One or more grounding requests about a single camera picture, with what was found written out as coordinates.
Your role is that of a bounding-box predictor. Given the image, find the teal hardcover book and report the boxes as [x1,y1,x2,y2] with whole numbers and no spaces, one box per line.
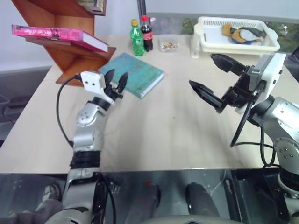
[98,52,164,99]

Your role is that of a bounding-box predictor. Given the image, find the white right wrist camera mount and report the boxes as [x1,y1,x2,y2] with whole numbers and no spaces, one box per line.
[235,53,287,115]

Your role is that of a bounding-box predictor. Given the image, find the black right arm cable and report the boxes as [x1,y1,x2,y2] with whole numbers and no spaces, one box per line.
[229,83,280,168]

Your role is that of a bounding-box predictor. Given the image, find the dark rounded shape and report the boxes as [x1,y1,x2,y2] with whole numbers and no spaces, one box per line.
[185,182,221,218]

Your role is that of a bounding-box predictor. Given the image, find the pink hardcover book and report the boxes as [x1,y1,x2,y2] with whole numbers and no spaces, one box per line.
[11,24,110,53]

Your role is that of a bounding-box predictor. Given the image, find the dark object beside table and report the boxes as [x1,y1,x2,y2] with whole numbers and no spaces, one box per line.
[285,46,299,83]

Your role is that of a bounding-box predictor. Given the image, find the dark clutter beside table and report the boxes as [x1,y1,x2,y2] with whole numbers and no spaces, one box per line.
[0,92,32,123]

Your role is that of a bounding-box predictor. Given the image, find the thin white cable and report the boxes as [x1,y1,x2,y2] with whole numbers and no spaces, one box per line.
[209,169,227,197]

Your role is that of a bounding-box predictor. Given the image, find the grey sneaker shoe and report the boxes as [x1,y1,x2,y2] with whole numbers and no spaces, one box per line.
[43,183,61,202]

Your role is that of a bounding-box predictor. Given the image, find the wooden zigzag bookshelf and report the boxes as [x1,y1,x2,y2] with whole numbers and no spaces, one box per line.
[10,0,117,87]

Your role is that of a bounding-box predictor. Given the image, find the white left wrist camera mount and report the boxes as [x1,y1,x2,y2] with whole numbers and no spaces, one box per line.
[80,70,115,105]

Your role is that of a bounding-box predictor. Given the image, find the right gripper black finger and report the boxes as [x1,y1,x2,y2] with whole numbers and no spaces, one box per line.
[210,53,246,76]
[188,80,223,111]

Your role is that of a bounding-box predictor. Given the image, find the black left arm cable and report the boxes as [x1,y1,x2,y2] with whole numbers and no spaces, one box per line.
[56,74,82,149]

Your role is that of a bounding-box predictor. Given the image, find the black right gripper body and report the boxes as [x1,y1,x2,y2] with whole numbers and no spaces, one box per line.
[215,65,266,114]

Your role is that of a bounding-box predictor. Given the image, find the cola bottle red cap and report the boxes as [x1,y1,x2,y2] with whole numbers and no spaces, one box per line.
[140,14,154,52]

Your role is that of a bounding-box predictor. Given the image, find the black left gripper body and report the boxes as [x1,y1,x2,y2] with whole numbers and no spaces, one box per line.
[104,85,124,101]

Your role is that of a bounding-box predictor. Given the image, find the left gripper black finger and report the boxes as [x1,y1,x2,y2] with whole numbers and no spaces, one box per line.
[103,69,115,91]
[117,71,129,93]

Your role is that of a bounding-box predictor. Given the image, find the mustard yellow fabric piece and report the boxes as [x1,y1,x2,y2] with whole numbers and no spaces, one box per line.
[230,28,249,44]

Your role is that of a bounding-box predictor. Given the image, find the green plastic soda bottle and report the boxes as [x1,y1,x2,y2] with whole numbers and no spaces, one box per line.
[129,19,145,57]

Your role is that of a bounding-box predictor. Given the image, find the black vertical pole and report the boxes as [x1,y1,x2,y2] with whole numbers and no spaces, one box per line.
[136,0,147,17]

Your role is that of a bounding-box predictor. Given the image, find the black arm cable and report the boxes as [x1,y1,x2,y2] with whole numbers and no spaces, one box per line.
[56,74,82,149]
[229,83,280,168]

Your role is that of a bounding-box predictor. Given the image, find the tan fabric piece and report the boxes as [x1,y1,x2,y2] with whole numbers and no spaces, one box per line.
[221,23,235,38]

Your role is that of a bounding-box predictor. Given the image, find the items inside white basket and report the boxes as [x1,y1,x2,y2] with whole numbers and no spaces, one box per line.
[233,27,267,43]

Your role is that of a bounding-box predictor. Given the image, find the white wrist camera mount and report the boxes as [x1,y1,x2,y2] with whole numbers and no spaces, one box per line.
[80,70,115,105]
[235,53,287,115]

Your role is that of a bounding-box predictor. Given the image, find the clear box colourful small pieces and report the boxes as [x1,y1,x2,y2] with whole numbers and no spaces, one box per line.
[158,34,179,54]

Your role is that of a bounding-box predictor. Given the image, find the white plastic basket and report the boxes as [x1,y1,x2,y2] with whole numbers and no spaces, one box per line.
[190,16,281,59]

